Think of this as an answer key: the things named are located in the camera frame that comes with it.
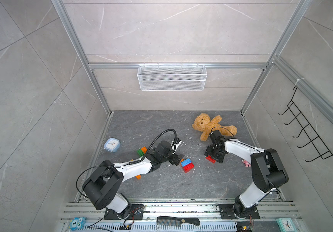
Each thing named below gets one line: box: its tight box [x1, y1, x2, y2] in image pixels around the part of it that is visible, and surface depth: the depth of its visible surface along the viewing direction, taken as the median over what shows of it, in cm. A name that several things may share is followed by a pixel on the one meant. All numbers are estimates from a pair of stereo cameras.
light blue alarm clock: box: [103, 137, 121, 153], surface depth 99 cm
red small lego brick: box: [182, 162, 196, 174], surface depth 88 cm
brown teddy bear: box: [191, 113, 238, 142], surface depth 103 cm
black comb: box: [156, 216, 201, 227], surface depth 73 cm
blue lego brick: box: [181, 158, 193, 167], surface depth 90 cm
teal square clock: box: [275, 217, 298, 232], surface depth 70 cm
